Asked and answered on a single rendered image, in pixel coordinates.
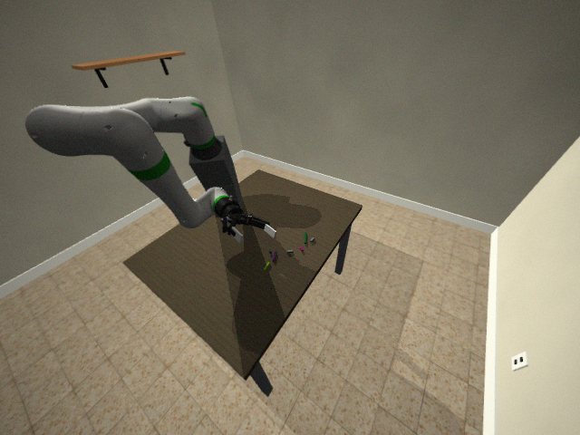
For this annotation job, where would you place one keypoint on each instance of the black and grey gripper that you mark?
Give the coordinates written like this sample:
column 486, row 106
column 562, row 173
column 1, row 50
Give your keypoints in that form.
column 235, row 215

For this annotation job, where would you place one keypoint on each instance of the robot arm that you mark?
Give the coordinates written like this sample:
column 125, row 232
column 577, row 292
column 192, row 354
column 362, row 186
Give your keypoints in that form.
column 120, row 131

